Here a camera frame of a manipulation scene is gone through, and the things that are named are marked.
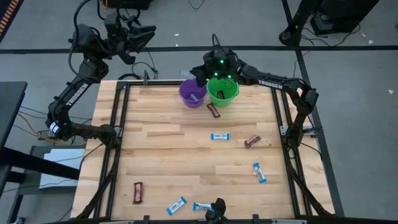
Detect black cable coil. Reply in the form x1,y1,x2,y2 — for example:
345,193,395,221
117,73,142,82

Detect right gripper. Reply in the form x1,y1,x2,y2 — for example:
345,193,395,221
190,65,208,88

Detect purple halloween bucket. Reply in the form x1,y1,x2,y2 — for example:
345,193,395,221
178,78,208,109

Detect long black floor cable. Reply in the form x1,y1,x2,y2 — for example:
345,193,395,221
130,46,159,80

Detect black desk beam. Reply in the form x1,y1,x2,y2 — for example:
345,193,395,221
0,147,80,180

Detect green halloween bucket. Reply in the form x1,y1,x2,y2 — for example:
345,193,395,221
206,77,240,108

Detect yellow floor cable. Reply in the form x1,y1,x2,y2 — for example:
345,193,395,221
17,112,88,147

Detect black desk top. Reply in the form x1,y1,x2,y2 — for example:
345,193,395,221
0,81,28,150

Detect black stand pole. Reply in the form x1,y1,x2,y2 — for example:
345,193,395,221
279,0,321,47

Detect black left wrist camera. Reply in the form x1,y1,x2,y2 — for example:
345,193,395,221
118,49,137,65

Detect black equipment case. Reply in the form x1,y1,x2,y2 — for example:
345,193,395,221
310,0,381,35

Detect black mat orange stripes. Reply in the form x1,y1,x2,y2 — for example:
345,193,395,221
0,0,25,43

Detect black blurry object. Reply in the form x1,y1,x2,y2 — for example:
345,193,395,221
204,197,228,224

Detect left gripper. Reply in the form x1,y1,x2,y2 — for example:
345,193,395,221
104,14,157,52

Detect black floor box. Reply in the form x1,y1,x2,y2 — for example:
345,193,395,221
107,0,155,10

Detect grey metal plate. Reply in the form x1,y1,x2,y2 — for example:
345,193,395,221
39,148,85,190

